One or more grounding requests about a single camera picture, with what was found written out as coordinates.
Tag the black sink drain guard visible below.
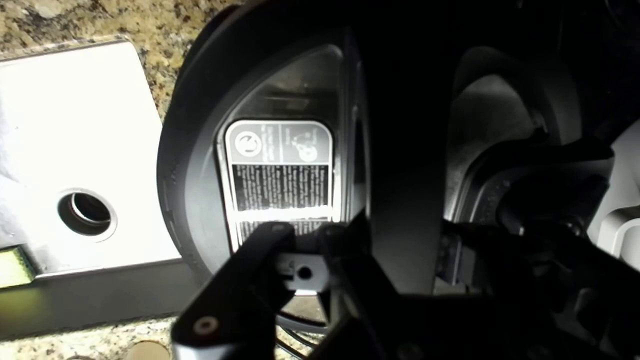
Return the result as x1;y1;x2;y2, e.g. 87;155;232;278
56;190;117;237

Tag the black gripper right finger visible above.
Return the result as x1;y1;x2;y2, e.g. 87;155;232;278
437;216;640;360

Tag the stainless steel sink basin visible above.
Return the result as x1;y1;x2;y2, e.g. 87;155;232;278
0;38;215;340

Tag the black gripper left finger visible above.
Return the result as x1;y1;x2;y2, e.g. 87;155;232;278
169;218;385;360

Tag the black rice cooker lid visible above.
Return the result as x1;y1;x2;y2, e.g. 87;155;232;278
155;0;640;336

